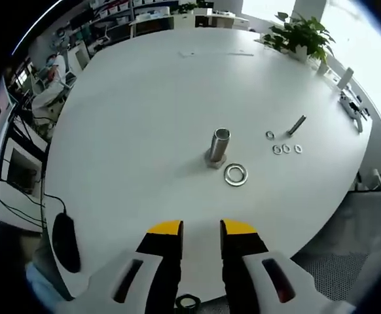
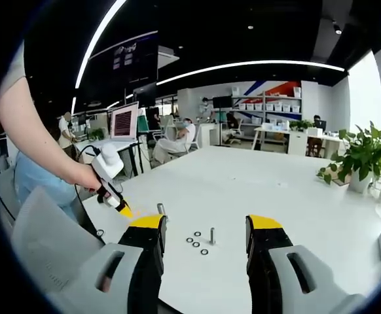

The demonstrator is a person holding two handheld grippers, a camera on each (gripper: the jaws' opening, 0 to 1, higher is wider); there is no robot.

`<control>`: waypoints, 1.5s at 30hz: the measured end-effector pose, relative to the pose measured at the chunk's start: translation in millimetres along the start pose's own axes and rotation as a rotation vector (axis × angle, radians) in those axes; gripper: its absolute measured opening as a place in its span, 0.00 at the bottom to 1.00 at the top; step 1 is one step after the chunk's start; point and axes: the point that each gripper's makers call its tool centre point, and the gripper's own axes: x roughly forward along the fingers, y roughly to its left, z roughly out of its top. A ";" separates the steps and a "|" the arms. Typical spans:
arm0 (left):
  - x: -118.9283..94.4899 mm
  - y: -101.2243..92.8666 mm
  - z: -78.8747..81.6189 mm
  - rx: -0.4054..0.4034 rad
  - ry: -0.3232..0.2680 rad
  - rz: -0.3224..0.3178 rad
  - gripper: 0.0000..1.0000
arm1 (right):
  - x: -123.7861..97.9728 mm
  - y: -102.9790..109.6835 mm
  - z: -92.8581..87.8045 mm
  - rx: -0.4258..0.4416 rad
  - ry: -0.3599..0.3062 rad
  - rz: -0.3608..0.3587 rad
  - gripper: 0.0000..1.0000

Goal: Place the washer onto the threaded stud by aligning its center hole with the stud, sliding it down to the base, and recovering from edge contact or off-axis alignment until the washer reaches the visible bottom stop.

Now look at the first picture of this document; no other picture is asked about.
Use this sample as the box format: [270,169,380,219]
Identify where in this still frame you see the large steel washer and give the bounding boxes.
[223,162,249,187]

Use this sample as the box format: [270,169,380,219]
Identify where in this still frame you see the black computer mouse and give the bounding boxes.
[52,212,82,274]

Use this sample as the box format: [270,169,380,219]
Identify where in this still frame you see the person's light blue jeans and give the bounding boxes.
[25,261,73,308]

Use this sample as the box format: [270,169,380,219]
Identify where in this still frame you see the white desk with slanted legs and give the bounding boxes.
[130,14,175,37]

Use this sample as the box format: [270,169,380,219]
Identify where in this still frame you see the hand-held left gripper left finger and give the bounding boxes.
[56,219,184,314]

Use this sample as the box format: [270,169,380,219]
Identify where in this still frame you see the grey mesh office chair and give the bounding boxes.
[290,250,371,304]

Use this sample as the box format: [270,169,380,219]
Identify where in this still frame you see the low white cabinet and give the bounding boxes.
[173,12,250,32]

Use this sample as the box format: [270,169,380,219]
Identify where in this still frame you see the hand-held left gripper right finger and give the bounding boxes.
[219,218,355,314]

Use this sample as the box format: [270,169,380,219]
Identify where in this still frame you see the small potted plant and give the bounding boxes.
[177,1,196,14]

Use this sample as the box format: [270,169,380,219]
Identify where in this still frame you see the large threaded stud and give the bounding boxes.
[204,127,228,169]

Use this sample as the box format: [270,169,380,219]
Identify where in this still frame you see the small threaded stud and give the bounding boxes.
[286,114,307,135]

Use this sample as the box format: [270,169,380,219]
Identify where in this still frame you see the black mouse cable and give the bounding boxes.
[42,193,67,216]

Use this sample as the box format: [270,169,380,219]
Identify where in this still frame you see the large potted green plant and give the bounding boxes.
[264,11,336,63]

